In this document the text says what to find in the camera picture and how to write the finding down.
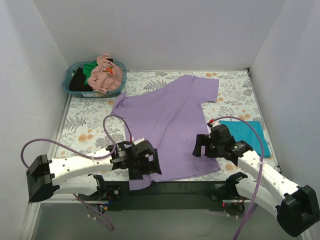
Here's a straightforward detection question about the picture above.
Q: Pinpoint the folded teal t shirt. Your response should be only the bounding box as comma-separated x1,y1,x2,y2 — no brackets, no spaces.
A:
219,120,271,158

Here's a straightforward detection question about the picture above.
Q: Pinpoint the pink crumpled shirt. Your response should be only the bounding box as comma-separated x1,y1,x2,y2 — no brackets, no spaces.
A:
87,55,124,94

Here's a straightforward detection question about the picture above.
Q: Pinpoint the aluminium frame rail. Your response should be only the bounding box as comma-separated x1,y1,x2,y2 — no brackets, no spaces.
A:
20,194,89,240

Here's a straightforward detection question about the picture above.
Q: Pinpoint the teal plastic laundry basket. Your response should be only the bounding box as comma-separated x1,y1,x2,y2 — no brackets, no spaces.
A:
62,61,127,98

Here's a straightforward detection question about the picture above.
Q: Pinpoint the green shirt in basket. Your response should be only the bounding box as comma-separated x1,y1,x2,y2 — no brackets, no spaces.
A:
82,61,98,85

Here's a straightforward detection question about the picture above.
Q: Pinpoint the floral patterned table mat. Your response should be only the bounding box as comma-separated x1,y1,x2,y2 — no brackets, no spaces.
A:
54,71,278,182

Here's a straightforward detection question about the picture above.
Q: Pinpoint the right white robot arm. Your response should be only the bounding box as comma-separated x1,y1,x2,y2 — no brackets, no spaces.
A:
192,124,320,237

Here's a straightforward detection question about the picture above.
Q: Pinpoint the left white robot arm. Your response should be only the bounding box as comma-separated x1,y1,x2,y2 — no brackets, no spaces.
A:
26,138,162,203

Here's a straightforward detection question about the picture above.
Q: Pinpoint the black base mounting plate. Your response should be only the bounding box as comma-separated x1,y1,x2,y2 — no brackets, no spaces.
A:
99,181,256,212

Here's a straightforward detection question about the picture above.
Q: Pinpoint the black shirt in basket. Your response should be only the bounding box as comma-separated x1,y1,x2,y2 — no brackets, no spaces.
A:
68,67,93,92

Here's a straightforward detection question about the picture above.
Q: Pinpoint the purple t shirt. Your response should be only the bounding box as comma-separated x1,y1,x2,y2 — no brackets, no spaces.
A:
111,75,220,191

